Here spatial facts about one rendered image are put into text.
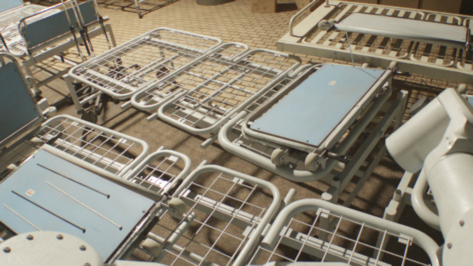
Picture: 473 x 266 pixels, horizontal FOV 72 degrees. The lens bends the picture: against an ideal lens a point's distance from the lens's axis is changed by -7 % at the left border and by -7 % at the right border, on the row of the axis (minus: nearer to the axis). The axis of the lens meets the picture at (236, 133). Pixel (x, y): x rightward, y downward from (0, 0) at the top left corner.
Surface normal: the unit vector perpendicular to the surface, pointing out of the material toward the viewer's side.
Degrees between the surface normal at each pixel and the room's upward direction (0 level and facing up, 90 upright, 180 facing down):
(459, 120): 50
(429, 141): 71
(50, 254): 32
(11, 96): 90
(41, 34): 90
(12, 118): 90
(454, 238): 65
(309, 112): 8
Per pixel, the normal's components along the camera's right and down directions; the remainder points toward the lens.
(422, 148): -0.43, 0.34
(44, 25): 0.76, 0.32
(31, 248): 0.26, -0.95
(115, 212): -0.15, -0.75
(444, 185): -0.89, -0.44
